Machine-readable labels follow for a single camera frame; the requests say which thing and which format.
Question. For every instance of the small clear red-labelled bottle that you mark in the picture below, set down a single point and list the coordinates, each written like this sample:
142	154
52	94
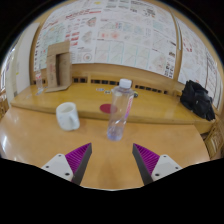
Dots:
39	83

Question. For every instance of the flat round red coaster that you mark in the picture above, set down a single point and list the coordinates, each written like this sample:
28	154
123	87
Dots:
105	108

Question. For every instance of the small black yellow device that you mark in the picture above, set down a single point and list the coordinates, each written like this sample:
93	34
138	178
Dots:
135	94

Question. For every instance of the large white printed wall poster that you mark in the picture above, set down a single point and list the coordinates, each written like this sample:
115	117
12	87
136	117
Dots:
116	40

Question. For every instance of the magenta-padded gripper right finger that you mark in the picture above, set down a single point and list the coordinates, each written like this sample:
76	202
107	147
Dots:
160	165

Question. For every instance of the black bag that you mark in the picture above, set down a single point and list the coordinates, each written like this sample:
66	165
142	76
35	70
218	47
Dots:
196	98

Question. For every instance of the clear plastic water bottle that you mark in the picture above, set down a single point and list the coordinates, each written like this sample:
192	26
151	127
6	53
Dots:
120	110

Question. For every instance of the white ceramic mug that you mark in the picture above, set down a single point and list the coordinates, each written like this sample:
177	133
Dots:
68	116

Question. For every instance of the wooden chair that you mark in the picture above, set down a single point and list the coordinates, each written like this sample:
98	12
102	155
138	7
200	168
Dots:
215	138
3	105

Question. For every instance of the narrow white printed wall poster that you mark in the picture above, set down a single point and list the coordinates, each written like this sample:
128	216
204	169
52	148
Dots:
196	60

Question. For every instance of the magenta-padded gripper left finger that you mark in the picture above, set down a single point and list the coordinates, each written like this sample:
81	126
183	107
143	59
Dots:
63	165

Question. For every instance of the brown cardboard box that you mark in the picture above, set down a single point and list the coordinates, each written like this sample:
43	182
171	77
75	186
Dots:
53	66

